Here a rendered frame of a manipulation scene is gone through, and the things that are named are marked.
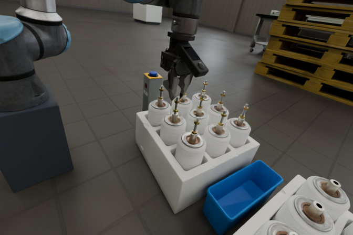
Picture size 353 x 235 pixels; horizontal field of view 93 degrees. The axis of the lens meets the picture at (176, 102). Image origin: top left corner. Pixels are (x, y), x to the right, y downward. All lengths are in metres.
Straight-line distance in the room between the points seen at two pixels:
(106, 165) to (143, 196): 0.21
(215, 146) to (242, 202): 0.27
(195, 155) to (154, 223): 0.27
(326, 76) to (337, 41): 0.36
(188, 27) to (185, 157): 0.38
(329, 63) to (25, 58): 2.43
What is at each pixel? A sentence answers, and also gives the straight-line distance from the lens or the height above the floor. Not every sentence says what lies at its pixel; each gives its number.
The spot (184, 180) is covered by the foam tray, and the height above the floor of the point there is 0.18.
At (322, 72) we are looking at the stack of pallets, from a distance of 2.41.
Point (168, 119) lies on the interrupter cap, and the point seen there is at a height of 0.25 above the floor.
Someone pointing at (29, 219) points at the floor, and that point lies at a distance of 0.77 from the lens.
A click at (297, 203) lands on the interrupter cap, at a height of 0.25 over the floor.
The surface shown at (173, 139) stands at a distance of 0.63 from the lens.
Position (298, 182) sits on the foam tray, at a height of 0.18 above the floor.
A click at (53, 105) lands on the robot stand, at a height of 0.30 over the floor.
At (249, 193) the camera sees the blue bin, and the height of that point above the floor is 0.00.
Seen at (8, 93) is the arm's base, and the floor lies 0.35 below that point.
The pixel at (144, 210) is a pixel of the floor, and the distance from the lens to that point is 0.69.
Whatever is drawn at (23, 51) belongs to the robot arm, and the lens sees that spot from 0.63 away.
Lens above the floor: 0.62
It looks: 29 degrees down
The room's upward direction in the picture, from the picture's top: 9 degrees clockwise
